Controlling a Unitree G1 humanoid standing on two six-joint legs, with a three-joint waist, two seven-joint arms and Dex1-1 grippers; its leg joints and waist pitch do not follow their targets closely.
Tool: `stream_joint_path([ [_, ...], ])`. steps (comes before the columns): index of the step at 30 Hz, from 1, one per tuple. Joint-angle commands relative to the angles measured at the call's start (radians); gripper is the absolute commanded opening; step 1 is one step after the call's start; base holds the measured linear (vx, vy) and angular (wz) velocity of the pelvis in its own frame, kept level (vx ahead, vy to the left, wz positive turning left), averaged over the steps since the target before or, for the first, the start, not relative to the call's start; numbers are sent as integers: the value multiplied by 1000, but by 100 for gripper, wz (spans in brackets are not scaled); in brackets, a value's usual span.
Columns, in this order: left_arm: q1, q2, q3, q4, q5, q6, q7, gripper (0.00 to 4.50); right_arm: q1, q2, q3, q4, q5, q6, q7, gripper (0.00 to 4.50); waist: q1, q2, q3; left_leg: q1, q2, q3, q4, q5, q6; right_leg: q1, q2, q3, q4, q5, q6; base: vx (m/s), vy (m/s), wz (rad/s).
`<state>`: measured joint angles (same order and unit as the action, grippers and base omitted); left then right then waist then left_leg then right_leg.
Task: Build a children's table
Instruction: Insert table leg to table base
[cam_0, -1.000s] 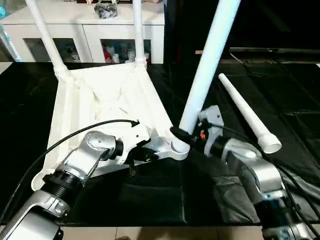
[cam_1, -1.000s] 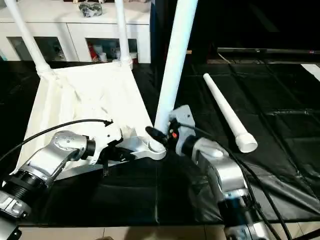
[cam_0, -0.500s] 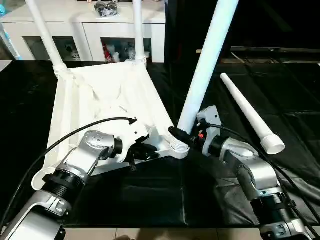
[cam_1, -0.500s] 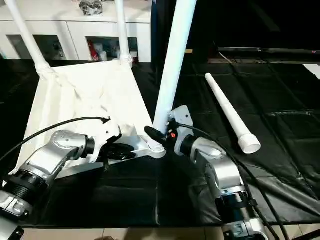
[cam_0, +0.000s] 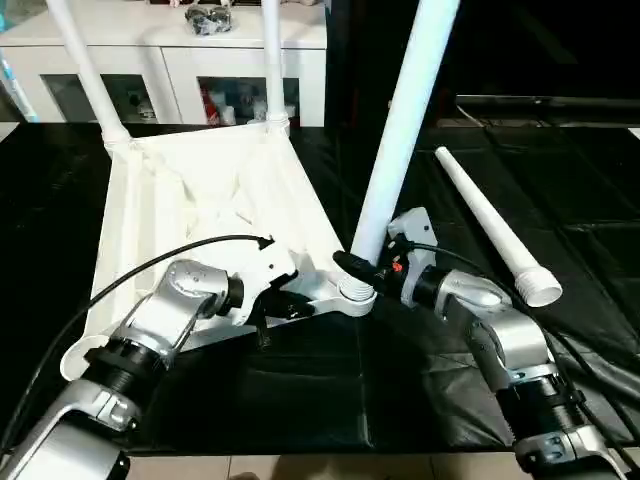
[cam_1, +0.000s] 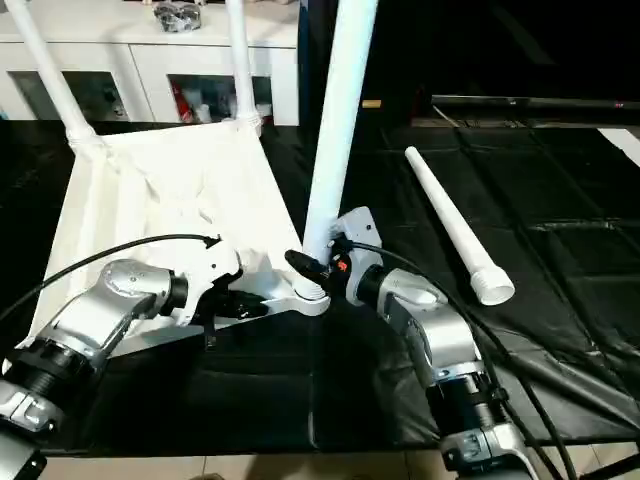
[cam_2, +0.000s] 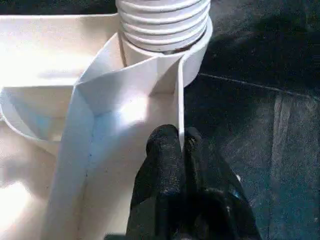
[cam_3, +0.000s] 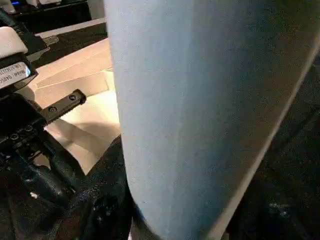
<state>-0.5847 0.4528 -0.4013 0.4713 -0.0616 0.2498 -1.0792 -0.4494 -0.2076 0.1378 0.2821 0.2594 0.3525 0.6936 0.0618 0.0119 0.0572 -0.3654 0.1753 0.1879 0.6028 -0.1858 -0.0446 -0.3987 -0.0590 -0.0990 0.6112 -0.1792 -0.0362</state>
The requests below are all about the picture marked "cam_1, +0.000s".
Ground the white plastic table top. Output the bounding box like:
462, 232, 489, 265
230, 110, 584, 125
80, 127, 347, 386
28, 118, 333, 357

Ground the white plastic table leg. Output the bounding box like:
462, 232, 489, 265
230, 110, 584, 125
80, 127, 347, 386
4, 0, 102, 153
299, 0, 380, 293
224, 0, 264, 137
404, 146, 517, 306

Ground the black work mat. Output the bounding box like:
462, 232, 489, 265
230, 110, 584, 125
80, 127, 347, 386
0, 115, 640, 457

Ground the black cabinet with orange label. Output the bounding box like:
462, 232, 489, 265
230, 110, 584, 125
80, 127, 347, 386
297, 0, 640, 121

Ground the glossy black long bar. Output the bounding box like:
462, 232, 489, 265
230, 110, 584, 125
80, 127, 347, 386
430, 94, 640, 113

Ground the white cabinet with glass doors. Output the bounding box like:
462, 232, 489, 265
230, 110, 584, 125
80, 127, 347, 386
0, 0, 301, 127

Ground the crumpled silver black object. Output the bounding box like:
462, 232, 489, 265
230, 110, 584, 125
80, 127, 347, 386
154, 0, 205, 32

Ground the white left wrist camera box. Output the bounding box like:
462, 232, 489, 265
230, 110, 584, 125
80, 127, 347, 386
178, 240, 245, 323

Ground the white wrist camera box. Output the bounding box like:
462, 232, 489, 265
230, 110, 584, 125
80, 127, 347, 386
178, 240, 245, 323
329, 206, 382, 263

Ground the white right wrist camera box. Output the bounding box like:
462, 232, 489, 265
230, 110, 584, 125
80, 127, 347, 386
329, 206, 382, 263

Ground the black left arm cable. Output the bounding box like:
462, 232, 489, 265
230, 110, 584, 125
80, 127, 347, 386
0, 234, 222, 323

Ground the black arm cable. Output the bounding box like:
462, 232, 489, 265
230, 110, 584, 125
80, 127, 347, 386
334, 238, 579, 480
0, 234, 222, 323

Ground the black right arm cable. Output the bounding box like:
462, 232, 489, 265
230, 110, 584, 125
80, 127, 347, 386
334, 238, 579, 480

